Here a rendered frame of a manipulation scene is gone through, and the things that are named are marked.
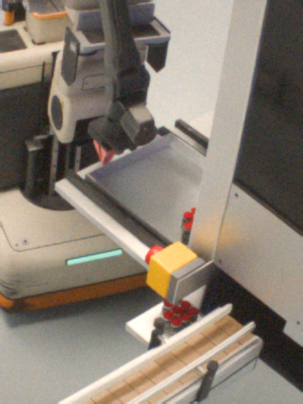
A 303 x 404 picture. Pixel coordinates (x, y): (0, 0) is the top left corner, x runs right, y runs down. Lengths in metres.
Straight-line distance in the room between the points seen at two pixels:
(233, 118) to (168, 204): 0.53
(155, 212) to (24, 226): 0.89
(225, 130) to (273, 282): 0.28
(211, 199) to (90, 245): 1.18
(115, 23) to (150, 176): 0.44
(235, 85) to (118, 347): 1.52
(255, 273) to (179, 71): 2.62
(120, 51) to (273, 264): 0.54
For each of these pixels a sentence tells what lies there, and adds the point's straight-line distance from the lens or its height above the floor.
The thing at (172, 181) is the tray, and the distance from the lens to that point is 1.97.
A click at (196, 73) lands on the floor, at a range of 4.08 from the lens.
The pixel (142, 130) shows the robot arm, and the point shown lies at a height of 1.09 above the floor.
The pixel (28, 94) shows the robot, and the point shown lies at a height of 0.66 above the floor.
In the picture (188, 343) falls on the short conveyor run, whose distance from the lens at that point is 1.57.
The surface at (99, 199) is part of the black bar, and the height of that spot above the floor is 0.90.
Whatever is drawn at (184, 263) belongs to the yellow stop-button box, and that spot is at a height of 1.03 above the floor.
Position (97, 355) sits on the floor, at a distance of 2.72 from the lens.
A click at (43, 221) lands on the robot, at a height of 0.28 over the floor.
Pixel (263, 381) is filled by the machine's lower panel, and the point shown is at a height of 0.82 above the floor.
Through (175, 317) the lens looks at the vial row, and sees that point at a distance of 1.61.
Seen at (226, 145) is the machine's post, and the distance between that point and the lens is 1.45.
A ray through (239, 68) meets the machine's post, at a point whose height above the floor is 1.42.
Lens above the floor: 2.11
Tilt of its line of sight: 40 degrees down
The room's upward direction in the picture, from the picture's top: 9 degrees clockwise
